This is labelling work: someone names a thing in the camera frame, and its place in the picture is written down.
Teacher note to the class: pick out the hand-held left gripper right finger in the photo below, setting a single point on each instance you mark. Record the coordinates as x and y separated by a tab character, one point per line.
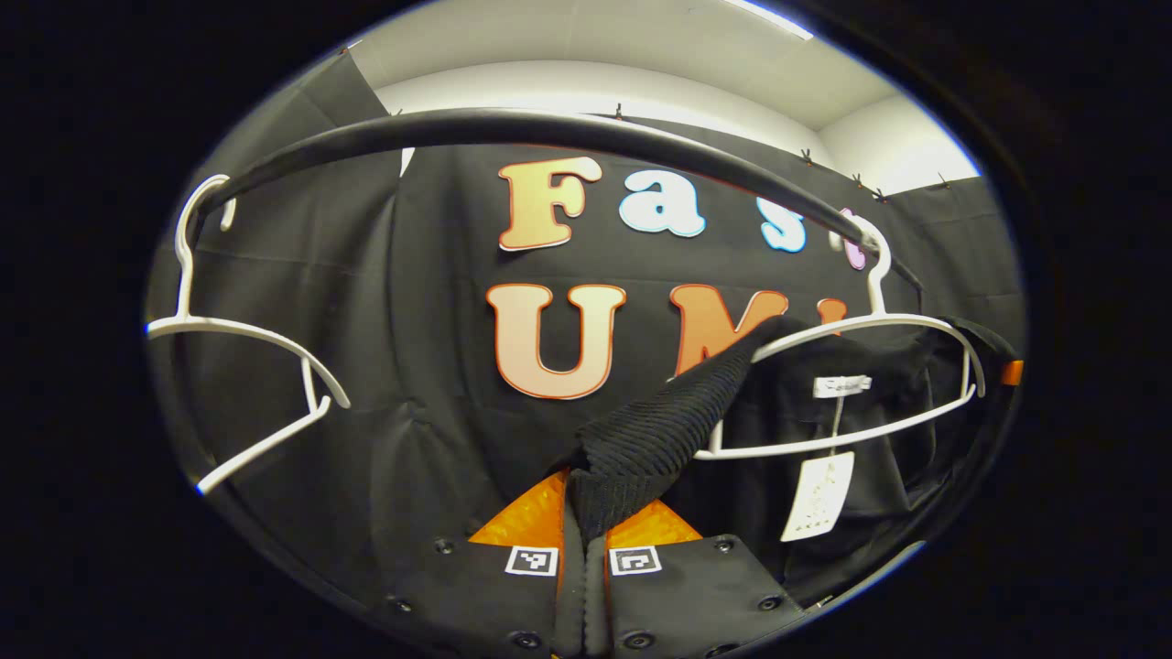
595	604

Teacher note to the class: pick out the black knit garment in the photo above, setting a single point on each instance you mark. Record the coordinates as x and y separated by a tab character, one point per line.
659	430

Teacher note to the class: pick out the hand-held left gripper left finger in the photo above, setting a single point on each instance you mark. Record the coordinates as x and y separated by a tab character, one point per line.
568	604

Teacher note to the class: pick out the black metal clothes rack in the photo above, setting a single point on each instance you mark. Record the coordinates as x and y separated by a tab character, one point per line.
513	126

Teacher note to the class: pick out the white paper hang tag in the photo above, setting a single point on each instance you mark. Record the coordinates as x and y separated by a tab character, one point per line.
818	499

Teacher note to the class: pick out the ceiling light panel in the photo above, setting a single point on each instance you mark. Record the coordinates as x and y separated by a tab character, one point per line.
778	20

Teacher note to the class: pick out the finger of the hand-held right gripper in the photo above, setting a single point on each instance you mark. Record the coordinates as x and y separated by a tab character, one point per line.
1011	372

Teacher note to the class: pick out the row of black clips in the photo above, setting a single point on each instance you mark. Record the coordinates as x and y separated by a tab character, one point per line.
807	156

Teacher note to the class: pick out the black backdrop cloth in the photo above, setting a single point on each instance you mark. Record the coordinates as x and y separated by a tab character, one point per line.
412	366

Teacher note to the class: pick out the white plastic hanger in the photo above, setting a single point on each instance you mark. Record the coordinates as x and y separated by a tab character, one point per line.
876	284
186	275

